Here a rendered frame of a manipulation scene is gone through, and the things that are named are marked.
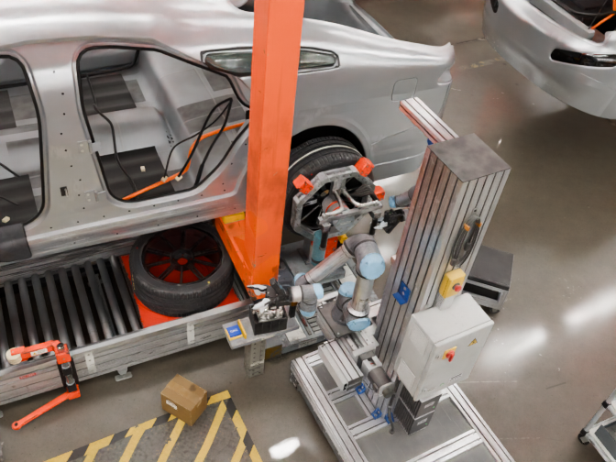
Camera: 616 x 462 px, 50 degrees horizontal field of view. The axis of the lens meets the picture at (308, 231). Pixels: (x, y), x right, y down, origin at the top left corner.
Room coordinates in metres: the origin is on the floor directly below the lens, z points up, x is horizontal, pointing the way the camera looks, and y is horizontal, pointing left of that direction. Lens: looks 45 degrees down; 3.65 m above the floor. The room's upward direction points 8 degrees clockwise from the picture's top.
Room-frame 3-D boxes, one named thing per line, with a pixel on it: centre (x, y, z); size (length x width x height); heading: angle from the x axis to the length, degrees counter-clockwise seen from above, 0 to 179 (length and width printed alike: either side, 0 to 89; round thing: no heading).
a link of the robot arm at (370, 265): (2.15, -0.30, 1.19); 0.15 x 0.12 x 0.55; 19
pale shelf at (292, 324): (2.41, 0.20, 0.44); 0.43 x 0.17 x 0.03; 120
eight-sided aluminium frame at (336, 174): (3.11, -0.13, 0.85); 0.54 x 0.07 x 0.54; 120
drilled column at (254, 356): (2.39, 0.23, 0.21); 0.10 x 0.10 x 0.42; 30
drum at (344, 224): (3.04, -0.17, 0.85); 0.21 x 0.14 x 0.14; 30
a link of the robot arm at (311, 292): (2.06, -0.05, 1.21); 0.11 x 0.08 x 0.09; 109
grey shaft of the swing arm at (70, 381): (2.02, 1.25, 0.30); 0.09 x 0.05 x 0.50; 120
